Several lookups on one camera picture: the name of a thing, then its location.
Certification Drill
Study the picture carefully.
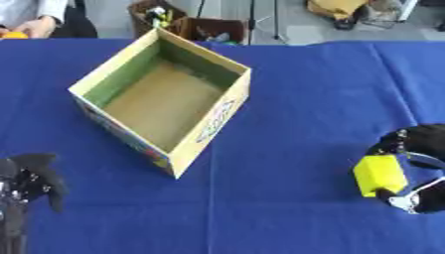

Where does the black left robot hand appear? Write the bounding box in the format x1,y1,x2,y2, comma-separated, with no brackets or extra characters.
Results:
0,152,70,254

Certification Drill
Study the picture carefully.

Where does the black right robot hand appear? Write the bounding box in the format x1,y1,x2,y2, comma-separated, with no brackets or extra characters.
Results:
365,123,445,215

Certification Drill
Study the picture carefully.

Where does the yellow rectangular block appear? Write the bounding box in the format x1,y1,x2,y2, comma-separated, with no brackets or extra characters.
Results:
351,154,410,198

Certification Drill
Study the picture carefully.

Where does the tan cardboard box green inside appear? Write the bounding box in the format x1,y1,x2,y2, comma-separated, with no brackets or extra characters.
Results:
66,27,254,181

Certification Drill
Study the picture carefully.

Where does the brown cardboard box with items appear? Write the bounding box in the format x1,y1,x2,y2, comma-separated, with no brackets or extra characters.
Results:
126,0,190,40
170,17,250,46

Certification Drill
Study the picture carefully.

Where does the orange round object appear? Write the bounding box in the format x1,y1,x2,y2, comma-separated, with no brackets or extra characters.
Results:
0,31,32,40

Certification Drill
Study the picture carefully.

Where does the yellow bag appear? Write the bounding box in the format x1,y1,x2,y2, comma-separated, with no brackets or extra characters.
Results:
304,0,372,31

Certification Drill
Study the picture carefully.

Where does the person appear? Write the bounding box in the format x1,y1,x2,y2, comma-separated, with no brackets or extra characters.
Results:
0,0,99,40

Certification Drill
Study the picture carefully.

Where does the black tripod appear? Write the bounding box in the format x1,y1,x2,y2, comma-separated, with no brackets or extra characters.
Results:
195,0,289,46

